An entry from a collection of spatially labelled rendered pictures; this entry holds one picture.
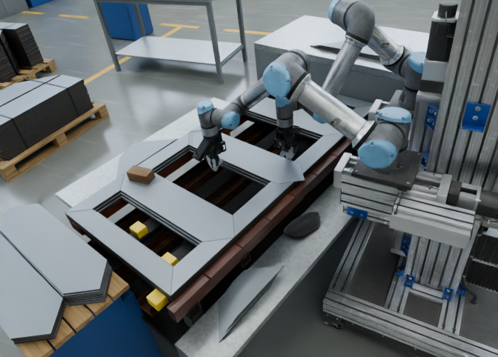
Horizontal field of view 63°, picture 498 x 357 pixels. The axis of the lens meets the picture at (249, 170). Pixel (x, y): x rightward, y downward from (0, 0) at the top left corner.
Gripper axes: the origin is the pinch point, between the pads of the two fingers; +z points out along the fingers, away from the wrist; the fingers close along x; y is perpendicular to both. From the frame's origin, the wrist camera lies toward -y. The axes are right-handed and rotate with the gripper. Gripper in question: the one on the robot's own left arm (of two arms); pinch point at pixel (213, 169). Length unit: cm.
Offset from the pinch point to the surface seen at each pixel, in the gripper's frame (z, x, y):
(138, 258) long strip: 1, -13, -56
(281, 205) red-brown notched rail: 3.6, -39.9, 1.2
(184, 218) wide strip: 0.8, -12.6, -30.7
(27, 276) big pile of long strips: 1, 16, -88
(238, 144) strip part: 0.8, 4.9, 23.9
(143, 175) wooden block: -4.3, 21.4, -25.1
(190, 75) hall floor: 86, 247, 192
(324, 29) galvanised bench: -19, 25, 138
